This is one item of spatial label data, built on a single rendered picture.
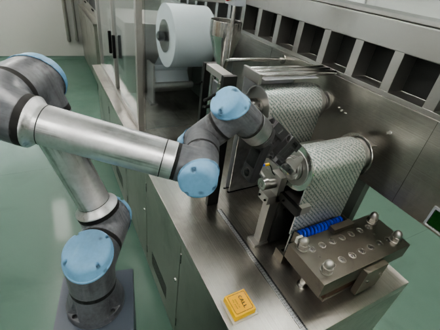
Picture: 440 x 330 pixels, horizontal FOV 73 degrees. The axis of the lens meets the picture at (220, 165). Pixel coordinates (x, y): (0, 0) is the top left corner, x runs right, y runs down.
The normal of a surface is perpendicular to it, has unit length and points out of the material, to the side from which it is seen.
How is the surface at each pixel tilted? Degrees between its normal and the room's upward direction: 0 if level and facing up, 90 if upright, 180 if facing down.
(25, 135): 100
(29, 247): 0
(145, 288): 0
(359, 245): 0
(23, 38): 90
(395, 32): 90
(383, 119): 90
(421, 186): 90
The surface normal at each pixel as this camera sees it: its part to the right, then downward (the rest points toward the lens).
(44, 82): 0.96, -0.23
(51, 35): 0.46, 0.54
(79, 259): 0.12, -0.75
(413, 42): -0.88, 0.17
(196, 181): -0.01, 0.56
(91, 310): 0.24, 0.29
